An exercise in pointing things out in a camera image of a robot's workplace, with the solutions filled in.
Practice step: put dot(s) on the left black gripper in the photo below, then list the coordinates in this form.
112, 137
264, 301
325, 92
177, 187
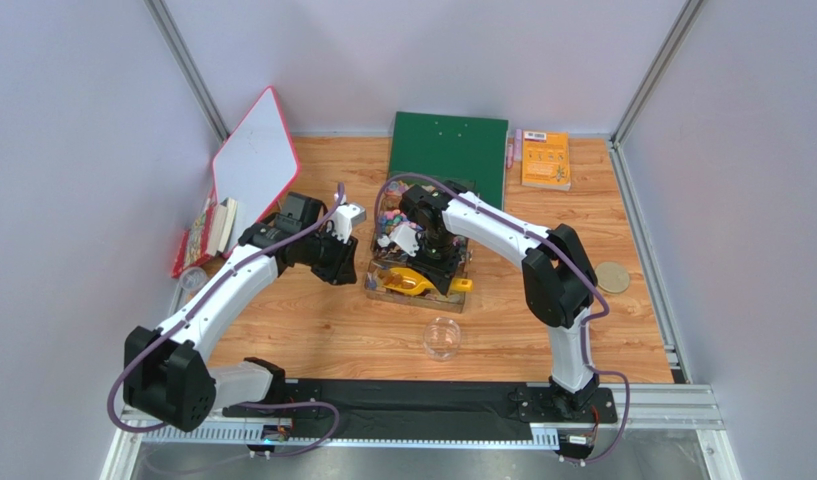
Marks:
342, 270

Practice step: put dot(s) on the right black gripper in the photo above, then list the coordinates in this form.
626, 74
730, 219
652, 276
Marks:
438, 262

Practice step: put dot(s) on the yellow plastic scoop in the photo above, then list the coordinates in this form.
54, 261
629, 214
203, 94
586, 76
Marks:
410, 282

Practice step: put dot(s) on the clear round jar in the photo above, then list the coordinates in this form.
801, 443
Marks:
442, 339

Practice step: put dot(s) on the clear box of star candies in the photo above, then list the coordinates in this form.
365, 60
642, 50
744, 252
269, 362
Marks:
388, 221

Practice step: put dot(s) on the clear box of gummy candies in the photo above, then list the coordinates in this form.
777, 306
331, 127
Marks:
395, 188

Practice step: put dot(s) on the clear box of lollipops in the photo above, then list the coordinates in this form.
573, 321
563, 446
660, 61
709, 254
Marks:
393, 253

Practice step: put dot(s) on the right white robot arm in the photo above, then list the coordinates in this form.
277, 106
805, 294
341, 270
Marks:
559, 282

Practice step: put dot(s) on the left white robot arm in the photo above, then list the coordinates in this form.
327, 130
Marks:
165, 371

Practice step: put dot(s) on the stack of books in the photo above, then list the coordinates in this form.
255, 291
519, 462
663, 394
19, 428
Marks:
207, 237

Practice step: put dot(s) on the red framed whiteboard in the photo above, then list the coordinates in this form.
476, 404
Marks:
256, 164

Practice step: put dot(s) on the green cutting mat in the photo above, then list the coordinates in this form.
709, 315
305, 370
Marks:
468, 150

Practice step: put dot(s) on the small clear plastic cup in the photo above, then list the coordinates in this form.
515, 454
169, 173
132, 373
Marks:
192, 279

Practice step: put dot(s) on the pink marker pen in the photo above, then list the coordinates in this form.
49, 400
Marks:
514, 148

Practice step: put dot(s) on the round wooden jar lid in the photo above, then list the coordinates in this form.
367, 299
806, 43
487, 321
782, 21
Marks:
612, 277

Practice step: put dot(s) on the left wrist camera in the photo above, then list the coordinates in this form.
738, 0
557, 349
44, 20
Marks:
345, 219

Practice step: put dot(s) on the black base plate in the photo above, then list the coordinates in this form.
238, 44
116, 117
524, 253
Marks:
437, 410

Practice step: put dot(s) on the aluminium rail frame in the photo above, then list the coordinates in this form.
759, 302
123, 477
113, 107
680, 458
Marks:
664, 431

